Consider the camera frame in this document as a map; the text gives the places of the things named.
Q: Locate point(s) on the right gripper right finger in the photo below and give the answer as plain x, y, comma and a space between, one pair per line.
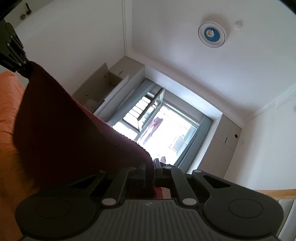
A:
174, 179

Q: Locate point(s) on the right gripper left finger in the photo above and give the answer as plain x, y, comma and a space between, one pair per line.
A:
127, 183

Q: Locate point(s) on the dark red sweater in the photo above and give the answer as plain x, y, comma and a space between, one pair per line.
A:
63, 149

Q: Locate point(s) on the tall grey wardrobe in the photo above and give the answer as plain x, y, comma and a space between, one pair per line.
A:
220, 151

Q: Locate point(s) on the purple garment hanging outside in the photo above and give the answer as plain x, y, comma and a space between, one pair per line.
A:
148, 132

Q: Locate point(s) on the open shelf cabinet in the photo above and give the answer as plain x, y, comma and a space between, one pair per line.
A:
99, 89

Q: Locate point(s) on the orange bed sheet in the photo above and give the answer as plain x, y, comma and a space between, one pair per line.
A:
15, 187

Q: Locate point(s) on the round ceiling lamp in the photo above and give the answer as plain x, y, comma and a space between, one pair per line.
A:
212, 34

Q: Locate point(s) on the white smoke detector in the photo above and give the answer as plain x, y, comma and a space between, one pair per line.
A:
238, 24

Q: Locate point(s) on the window with grey frame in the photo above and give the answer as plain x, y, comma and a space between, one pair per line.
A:
179, 137

